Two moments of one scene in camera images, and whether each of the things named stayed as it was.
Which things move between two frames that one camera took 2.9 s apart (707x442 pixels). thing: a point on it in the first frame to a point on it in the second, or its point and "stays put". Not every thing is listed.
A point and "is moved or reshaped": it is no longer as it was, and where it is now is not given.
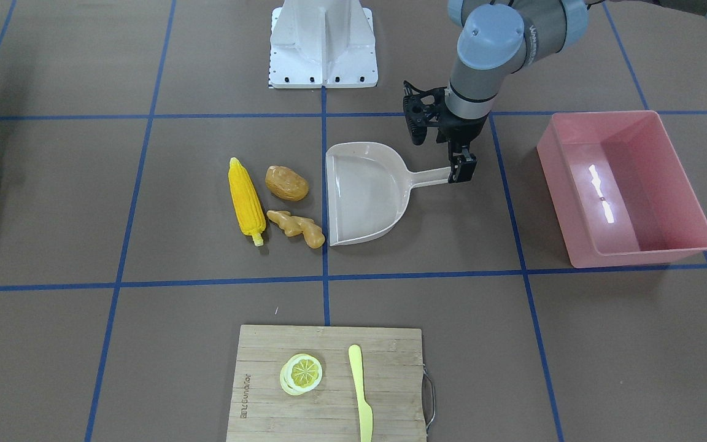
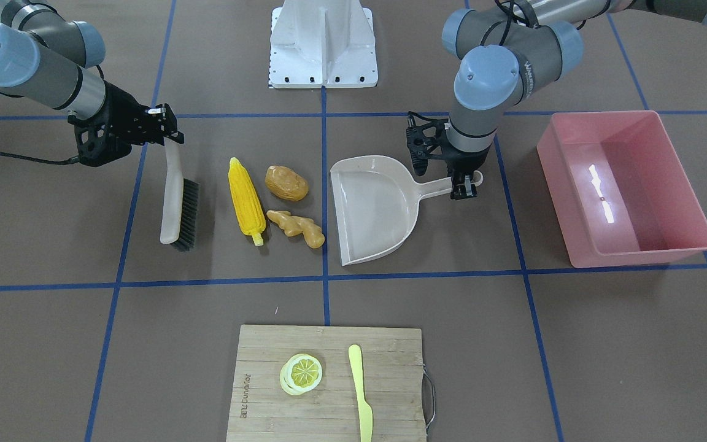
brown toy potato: x=286 y=183 stays put
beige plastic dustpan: x=368 y=185 is moved or reshaped
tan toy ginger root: x=294 y=226 stays put
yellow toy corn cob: x=247 y=201 stays put
